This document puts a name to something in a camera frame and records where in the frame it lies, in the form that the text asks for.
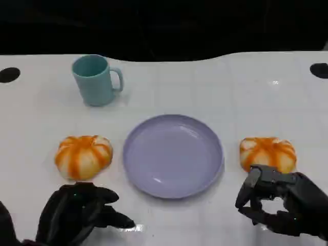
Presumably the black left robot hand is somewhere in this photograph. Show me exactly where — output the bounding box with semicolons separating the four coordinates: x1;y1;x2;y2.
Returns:
35;182;136;246

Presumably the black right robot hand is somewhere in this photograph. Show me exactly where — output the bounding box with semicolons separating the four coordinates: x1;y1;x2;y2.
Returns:
235;165;328;241

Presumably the orange white toy bread roll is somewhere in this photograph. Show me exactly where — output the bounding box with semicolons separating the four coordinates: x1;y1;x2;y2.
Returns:
54;135;114;180
239;137;297;174

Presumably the lilac plate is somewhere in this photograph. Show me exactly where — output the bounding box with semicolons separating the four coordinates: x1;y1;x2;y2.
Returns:
122;114;224;200

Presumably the pale green mug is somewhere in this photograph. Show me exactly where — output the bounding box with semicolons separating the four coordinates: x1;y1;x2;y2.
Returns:
71;54;124;107

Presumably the black table cable hole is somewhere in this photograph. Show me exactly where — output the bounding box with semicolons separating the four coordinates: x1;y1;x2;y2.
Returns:
0;67;21;84
309;63;328;79

